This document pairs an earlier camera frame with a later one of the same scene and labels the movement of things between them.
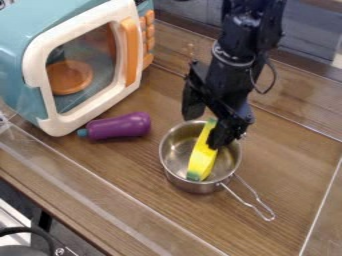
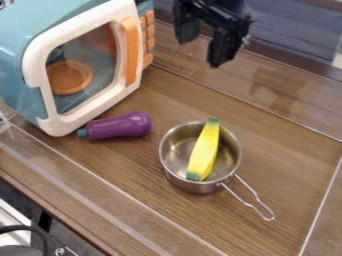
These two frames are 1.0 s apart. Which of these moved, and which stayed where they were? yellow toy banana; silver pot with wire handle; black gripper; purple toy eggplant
Moved: black gripper
Stayed: silver pot with wire handle; purple toy eggplant; yellow toy banana
